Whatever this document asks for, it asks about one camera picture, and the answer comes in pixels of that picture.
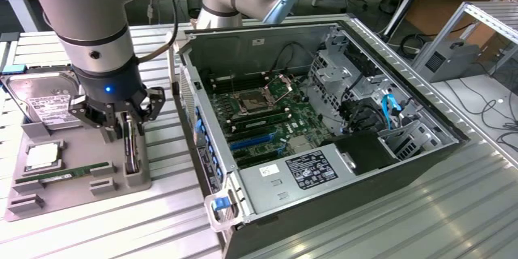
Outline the black cable bundle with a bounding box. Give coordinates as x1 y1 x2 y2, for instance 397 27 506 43
460 78 518 150

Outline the blue data wire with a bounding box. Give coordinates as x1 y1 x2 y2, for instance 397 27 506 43
380 93 406 131

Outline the green motherboard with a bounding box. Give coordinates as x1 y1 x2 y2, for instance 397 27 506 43
205 72 340 169

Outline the metal socket cover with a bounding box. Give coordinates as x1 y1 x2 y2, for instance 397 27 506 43
262 73 296 99

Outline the grey parts rack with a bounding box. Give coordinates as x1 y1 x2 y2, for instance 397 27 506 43
3 101 154 223

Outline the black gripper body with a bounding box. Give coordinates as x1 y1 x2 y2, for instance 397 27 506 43
74 60 150 113

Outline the black power wire bundle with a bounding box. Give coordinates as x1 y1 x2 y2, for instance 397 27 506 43
340 101 386 134

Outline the silver CPU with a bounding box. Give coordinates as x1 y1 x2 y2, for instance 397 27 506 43
25 143 61 170

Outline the black RAM slot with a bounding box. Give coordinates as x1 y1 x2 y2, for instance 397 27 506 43
210 74 266 87
213 81 269 95

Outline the black looped wire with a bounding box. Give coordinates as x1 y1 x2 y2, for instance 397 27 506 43
273 42 317 75

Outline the blue expansion slot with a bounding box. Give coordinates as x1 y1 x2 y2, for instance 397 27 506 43
229 131 279 150

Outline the grey case handle with latch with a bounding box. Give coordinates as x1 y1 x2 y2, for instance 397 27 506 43
203 190 243 231

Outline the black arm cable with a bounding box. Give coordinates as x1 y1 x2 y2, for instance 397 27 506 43
137 0 181 63

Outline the grey control box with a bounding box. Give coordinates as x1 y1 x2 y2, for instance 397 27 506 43
413 40 493 83

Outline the black fan shroud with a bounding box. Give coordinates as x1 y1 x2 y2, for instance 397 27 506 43
322 130 400 177

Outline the black expansion slot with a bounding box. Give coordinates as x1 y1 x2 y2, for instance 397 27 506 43
235 149 281 165

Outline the grey metal box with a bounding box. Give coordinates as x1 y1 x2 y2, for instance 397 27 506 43
409 0 518 84

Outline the grey power supply unit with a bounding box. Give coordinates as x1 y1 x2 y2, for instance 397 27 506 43
238 143 357 214

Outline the silver hard disk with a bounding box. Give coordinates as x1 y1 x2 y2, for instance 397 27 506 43
0 70 89 131

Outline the silver drive cage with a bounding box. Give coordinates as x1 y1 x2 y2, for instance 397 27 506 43
308 48 368 120

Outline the thin locking lever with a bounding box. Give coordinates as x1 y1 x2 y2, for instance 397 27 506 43
229 69 239 98

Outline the black coiled cable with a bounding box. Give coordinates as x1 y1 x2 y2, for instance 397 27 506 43
400 33 433 59

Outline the black graphics card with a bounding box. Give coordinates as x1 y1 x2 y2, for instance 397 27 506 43
121 110 143 177

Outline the black open PC case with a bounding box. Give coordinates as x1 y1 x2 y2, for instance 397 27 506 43
173 13 470 259

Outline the black tripod pole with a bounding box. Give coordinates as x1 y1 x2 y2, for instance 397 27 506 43
382 0 438 43

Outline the green RAM stick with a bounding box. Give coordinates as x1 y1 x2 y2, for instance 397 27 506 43
18 161 110 183

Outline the grey cable with connector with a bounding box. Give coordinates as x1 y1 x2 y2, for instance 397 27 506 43
147 0 158 27

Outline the plain grey case handle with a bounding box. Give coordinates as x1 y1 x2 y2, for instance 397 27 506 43
166 28 193 86

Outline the silver chipset heatsink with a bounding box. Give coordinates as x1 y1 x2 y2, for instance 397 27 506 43
285 137 320 153

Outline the silver disk bay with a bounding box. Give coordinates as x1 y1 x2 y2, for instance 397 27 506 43
378 119 437 161

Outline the blue disk carrier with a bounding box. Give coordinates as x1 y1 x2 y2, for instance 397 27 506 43
0 61 85 120

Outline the installed RAM stick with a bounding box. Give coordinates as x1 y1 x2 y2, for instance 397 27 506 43
233 112 293 129

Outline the CPU socket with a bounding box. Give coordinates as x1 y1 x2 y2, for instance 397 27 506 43
237 90 277 114

